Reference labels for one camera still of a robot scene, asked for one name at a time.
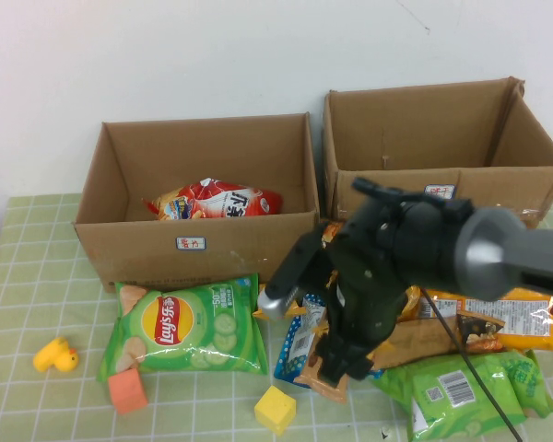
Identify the green checkered tablecloth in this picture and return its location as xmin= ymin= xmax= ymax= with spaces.
xmin=0 ymin=186 xmax=553 ymax=442

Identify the green Lay's chips bag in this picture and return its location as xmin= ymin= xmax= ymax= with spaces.
xmin=96 ymin=273 xmax=269 ymax=383

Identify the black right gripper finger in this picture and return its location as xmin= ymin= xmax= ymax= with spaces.
xmin=345 ymin=344 xmax=375 ymax=381
xmin=317 ymin=338 xmax=347 ymax=387

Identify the red white snack bag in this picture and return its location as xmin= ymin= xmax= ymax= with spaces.
xmin=141 ymin=177 xmax=285 ymax=221

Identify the orange foam cube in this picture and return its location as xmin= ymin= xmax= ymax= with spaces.
xmin=107 ymin=367 xmax=149 ymax=415

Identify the yellow foam cube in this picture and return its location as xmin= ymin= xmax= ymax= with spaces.
xmin=253 ymin=385 xmax=298 ymax=436

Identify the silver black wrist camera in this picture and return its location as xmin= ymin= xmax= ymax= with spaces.
xmin=256 ymin=228 xmax=326 ymax=321

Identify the long brown kraft packet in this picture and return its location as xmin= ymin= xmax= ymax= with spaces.
xmin=372 ymin=315 xmax=465 ymax=369

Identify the taped brown cardboard box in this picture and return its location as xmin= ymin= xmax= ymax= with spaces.
xmin=321 ymin=76 xmax=553 ymax=231

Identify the yellow rubber duck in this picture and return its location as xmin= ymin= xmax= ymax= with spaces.
xmin=32 ymin=337 xmax=80 ymax=373

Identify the large orange yellow snack bag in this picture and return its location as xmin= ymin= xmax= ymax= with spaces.
xmin=414 ymin=223 xmax=553 ymax=355

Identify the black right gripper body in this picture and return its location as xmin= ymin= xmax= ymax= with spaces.
xmin=324 ymin=206 xmax=411 ymax=366

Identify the cardboard box with F2 print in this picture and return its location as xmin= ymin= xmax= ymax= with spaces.
xmin=72 ymin=112 xmax=322 ymax=295

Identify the brown snack bar packet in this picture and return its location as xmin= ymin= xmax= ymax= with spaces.
xmin=293 ymin=331 xmax=351 ymax=404

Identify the blue polka dot snack bag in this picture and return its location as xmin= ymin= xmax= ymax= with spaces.
xmin=272 ymin=294 xmax=331 ymax=390

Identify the large green snack bag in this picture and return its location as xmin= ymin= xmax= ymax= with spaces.
xmin=371 ymin=349 xmax=553 ymax=441

